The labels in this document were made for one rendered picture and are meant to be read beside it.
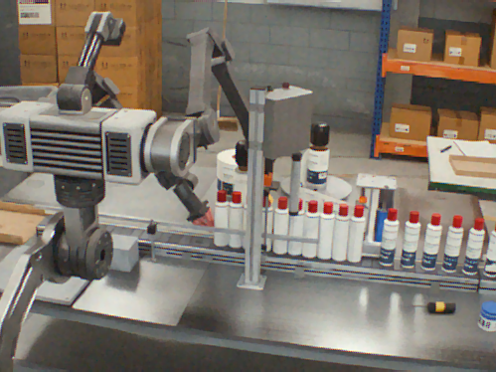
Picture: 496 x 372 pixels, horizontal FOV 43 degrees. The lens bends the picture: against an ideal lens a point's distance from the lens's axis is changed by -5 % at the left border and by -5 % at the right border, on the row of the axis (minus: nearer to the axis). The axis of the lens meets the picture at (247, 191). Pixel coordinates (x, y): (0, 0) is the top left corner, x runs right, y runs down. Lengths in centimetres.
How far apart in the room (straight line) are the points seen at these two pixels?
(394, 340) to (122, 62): 402
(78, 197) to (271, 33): 511
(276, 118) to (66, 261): 74
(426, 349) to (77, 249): 105
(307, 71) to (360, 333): 483
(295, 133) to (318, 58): 455
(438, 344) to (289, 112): 84
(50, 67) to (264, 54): 219
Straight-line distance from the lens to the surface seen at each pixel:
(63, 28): 566
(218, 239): 232
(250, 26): 664
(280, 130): 198
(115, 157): 157
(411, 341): 201
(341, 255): 227
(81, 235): 171
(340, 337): 199
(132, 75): 552
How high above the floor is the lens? 198
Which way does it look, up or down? 23 degrees down
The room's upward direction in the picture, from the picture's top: 2 degrees clockwise
